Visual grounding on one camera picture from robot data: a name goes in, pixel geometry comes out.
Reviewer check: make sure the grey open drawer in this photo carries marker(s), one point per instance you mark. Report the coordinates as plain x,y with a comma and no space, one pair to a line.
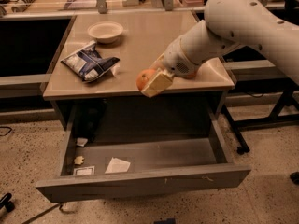
162,162

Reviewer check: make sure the grey counter cabinet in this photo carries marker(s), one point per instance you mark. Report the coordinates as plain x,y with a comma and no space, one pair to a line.
145,37

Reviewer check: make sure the red soda can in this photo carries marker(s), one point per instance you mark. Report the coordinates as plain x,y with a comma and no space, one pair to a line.
190,76

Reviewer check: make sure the white bowl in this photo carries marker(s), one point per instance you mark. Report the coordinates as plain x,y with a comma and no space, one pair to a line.
105,32

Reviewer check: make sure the small crumpled paper scrap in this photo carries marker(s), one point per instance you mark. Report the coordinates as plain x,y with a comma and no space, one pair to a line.
78,160

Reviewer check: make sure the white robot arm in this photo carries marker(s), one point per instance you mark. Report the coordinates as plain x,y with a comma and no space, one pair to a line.
226,25

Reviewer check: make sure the white folded paper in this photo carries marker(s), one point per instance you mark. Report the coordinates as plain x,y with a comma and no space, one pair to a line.
117,165

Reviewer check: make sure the orange fruit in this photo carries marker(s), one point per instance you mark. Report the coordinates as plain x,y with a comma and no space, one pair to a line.
144,77

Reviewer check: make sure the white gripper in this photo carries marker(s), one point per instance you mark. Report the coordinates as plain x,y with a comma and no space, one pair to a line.
176,61

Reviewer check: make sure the blue chip bag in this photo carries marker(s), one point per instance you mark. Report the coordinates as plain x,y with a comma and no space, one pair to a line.
88,64

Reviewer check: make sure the white paper scrap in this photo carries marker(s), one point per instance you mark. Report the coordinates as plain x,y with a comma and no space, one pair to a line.
81,142

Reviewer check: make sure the black chair caster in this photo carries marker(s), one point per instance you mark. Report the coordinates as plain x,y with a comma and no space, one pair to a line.
5,202

